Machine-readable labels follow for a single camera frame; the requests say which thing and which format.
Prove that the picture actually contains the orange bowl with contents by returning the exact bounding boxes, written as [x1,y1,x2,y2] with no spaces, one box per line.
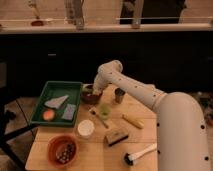
[47,135,78,168]

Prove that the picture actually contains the dark purple bowl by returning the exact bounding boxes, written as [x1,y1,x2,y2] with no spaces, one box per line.
[81,84,101,105]

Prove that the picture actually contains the black and tan block sponge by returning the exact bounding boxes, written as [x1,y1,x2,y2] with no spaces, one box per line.
[105,129,129,146]

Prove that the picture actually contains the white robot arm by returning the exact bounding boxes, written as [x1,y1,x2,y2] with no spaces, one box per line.
[93,60,211,171]

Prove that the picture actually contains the grey square cloth piece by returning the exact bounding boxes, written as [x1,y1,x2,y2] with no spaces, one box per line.
[62,104,76,120]

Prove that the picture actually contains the green handled small brush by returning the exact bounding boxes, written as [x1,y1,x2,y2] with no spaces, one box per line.
[89,104,110,128]

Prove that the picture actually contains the green plastic tray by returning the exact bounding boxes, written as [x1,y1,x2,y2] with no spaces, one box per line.
[30,81,82,127]

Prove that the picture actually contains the white handled dish brush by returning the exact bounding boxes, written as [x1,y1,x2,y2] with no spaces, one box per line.
[124,144,157,166]

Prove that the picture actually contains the small red dish on counter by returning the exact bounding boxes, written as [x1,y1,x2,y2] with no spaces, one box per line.
[31,20,44,26]

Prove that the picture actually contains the small metal cup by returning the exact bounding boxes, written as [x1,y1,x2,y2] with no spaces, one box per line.
[114,88,125,104]

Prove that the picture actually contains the orange peach fruit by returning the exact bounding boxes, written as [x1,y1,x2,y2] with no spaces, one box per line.
[43,109,55,121]

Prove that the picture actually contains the grey triangular cloth piece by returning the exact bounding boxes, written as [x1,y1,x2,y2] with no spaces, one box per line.
[44,95,68,109]

